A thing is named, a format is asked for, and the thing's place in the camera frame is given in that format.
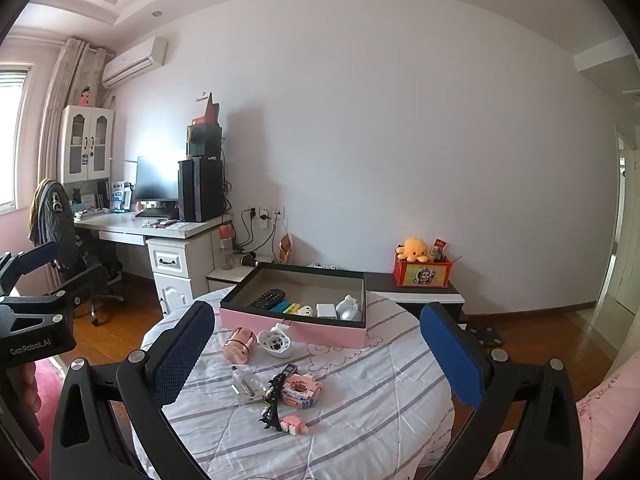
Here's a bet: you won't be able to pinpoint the pink bed blanket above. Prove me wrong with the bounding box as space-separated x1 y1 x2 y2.
480 355 640 480

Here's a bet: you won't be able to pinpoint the large white plug adapter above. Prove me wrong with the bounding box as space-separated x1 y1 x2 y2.
257 325 292 358

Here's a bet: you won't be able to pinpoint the beige curtain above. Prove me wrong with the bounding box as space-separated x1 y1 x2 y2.
42 37 108 181

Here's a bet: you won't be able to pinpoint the black white low cabinet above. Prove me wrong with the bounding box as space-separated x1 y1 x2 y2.
207 260 466 322

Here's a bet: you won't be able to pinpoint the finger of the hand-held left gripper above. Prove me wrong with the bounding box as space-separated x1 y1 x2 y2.
49 265 110 307
0 246 67 295

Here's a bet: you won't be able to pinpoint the black office chair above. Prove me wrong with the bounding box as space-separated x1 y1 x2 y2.
29 178 125 326

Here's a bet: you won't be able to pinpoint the blue product box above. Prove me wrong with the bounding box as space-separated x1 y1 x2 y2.
110 180 133 212

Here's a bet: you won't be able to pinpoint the window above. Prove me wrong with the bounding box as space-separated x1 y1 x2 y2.
0 62 36 213

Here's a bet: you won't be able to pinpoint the orange octopus plush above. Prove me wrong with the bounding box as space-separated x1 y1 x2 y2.
396 237 432 263

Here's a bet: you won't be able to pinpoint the black power cables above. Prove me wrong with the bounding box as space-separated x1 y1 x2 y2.
232 208 282 256

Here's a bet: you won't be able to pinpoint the black tower model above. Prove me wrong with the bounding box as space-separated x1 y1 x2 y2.
258 364 297 431

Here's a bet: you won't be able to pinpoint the red printed box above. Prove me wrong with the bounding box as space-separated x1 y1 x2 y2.
392 255 453 288

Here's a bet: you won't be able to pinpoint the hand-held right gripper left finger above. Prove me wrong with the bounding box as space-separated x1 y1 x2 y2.
50 300 217 480

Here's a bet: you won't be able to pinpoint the rose gold cup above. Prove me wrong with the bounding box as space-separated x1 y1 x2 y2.
222 326 258 365

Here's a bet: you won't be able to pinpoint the white glass-door cabinet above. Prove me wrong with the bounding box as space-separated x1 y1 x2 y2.
59 105 116 183

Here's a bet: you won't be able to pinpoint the small pink brick figure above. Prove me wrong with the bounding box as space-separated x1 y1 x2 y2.
279 412 309 434

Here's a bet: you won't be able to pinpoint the black floor scale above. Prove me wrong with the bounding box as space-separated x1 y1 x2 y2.
460 325 503 348

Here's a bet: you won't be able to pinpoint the red paper bag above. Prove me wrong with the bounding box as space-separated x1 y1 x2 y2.
196 92 222 126

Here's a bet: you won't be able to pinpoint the black computer monitor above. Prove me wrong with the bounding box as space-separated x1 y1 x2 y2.
135 155 181 206

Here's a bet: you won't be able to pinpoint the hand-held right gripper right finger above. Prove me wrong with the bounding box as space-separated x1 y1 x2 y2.
419 301 591 480

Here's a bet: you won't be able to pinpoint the black computer tower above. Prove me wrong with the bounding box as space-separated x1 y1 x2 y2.
178 157 224 223

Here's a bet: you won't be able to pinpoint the cream wardrobe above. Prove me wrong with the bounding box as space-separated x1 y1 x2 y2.
587 125 640 376

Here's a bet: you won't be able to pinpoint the clear glass bottle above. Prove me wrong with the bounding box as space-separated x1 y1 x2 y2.
231 366 266 406

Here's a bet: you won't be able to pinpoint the white figurine lamp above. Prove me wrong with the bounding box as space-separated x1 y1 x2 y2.
336 296 362 321

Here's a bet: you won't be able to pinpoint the pink rug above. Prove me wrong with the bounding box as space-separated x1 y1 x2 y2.
35 359 69 406

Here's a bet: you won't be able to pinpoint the black remote control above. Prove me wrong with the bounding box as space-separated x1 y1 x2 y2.
248 289 287 311

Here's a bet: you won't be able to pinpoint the black box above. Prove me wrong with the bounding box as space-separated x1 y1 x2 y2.
186 124 223 158

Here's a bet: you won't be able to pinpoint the white desk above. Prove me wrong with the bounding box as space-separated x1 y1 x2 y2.
74 207 233 318

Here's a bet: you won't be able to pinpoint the row of books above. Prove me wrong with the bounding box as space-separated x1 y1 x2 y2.
72 187 111 216

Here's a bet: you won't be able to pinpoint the white air conditioner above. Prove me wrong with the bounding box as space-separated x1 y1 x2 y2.
102 36 167 86

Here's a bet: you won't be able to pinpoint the grey jacket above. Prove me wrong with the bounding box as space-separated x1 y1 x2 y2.
29 178 76 261

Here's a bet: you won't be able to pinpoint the pink storage box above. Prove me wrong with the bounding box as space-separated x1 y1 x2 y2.
220 261 368 348

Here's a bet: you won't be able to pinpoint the pink brick ring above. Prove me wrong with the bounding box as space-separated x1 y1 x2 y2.
280 374 323 407

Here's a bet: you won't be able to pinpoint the red cap bottle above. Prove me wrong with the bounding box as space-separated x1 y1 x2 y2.
218 224 236 270

